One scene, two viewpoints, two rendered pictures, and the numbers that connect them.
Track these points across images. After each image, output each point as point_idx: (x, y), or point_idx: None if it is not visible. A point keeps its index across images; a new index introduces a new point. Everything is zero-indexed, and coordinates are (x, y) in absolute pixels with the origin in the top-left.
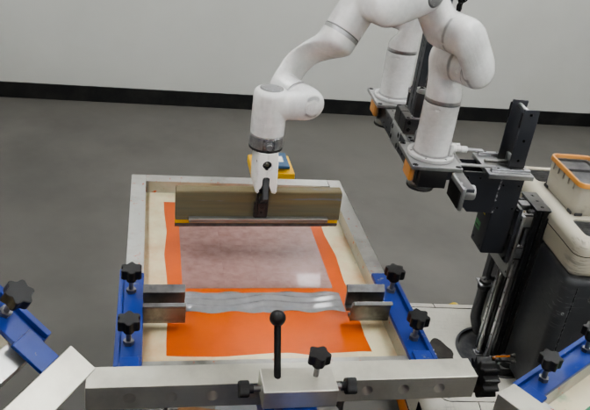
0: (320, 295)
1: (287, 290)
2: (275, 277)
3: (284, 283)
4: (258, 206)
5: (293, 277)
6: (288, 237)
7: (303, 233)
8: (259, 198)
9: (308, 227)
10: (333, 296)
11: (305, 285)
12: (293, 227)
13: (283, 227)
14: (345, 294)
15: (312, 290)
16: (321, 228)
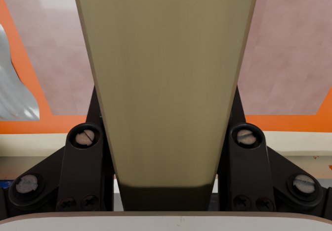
0: (11, 95)
1: (11, 35)
2: (59, 13)
3: (41, 33)
4: (86, 118)
5: (71, 55)
6: (257, 69)
7: (268, 100)
8: (17, 186)
9: (288, 111)
10: (13, 114)
11: (44, 72)
12: (298, 85)
13: (307, 64)
14: (38, 128)
15: (32, 82)
16: (276, 130)
